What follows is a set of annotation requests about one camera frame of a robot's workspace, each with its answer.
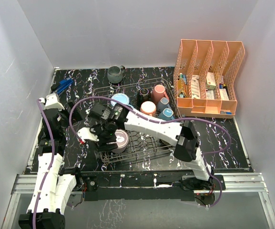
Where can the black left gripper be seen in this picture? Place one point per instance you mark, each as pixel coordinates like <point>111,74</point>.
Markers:
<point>77,117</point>

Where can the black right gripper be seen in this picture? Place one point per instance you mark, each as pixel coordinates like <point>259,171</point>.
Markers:
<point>101,145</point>

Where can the lilac mug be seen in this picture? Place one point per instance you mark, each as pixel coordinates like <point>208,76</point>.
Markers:
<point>122,140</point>

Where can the light blue mug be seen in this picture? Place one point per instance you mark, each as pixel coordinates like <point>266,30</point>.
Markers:
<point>123,98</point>

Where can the peach pink speckled mug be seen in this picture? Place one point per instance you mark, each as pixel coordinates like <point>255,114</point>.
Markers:
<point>148,108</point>

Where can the cream scalloped mug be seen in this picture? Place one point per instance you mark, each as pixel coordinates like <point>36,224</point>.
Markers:
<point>143,95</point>

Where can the dark grey-green mug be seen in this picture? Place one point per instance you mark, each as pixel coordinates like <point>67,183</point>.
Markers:
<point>115,74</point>

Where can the small grey-blue heart mug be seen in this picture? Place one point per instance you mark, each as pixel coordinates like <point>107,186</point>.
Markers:
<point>163,104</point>

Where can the teal floral mug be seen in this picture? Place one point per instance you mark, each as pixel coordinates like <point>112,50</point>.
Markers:
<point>167,114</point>

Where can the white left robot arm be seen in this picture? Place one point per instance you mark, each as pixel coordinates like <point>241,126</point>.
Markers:
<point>53,185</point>

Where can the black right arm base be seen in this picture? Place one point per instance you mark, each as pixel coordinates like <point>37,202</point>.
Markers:
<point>207,187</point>

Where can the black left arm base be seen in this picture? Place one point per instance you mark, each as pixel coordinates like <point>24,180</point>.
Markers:
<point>84,182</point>

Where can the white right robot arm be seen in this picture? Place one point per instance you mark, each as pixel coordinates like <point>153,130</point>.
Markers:
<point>180,135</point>

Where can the blue stapler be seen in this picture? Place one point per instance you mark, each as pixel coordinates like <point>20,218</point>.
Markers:
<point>62,86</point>

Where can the orange plastic file organizer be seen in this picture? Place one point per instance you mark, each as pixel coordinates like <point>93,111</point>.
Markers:
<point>204,77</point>

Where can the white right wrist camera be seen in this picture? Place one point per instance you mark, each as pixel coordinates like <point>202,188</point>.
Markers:
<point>85,134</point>

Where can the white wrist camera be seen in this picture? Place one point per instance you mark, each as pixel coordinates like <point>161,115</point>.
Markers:
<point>51,101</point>
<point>85,134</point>

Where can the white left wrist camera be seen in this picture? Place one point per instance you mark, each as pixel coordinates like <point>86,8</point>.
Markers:
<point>51,101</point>

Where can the grey wire dish rack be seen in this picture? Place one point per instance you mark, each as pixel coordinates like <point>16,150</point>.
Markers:
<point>140,145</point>

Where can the aluminium frame rail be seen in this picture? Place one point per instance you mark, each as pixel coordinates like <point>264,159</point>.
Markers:
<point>234,183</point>

